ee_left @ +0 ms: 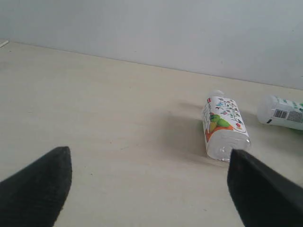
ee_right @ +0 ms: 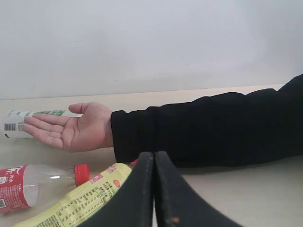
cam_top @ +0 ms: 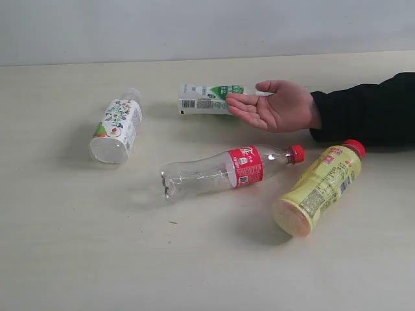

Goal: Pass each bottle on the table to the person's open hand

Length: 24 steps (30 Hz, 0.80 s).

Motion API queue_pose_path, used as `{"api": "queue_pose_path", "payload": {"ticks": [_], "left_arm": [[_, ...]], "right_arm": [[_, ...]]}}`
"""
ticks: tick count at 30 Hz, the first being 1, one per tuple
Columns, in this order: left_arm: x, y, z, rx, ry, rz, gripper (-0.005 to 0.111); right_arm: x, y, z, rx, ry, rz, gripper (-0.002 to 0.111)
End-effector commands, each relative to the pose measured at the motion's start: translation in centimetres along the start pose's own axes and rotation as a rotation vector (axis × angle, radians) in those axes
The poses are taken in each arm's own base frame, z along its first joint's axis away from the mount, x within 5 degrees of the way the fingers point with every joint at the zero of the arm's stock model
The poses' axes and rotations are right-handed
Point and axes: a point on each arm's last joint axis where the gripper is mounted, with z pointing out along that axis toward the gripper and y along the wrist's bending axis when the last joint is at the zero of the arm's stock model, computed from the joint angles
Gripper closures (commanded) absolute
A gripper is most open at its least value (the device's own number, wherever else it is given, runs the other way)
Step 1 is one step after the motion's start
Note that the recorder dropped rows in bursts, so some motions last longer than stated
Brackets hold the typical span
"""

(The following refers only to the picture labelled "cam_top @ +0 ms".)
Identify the person's open hand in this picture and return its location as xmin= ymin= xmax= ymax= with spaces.
xmin=226 ymin=80 xmax=322 ymax=133

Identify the clear red label cola bottle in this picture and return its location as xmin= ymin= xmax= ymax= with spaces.
xmin=161 ymin=144 xmax=305 ymax=200

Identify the yellow bottle red cap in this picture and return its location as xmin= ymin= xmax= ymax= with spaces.
xmin=273 ymin=139 xmax=366 ymax=236

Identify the white green label bottle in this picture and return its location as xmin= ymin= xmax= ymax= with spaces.
xmin=178 ymin=84 xmax=267 ymax=115

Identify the clear floral label bottle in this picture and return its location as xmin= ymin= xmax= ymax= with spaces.
xmin=89 ymin=88 xmax=143 ymax=164

